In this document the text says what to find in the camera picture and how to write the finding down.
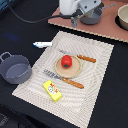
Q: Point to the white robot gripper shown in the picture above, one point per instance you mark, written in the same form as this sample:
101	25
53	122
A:
75	9

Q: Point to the red toy tomato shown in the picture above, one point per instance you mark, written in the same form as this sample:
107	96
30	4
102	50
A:
66	61

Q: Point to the grey toy pot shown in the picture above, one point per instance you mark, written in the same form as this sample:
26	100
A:
15	69

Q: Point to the grey toy saucepan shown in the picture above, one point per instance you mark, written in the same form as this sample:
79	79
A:
95	18

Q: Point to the brown toy stove board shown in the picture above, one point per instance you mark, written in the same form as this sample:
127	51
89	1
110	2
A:
107	26

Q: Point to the beige bowl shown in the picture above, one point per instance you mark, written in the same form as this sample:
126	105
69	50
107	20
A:
123	16

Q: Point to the round wooden plate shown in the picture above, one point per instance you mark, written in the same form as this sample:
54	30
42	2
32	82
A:
71	72

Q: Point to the beige woven placemat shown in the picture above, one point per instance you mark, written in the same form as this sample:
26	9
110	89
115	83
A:
76	105

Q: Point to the yellow butter box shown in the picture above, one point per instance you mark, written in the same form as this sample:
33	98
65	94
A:
52	90

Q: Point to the wooden handled toy knife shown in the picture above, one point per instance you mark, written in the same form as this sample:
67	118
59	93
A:
79	56

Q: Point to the wooden handled toy fork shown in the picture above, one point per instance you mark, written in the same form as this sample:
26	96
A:
66	80

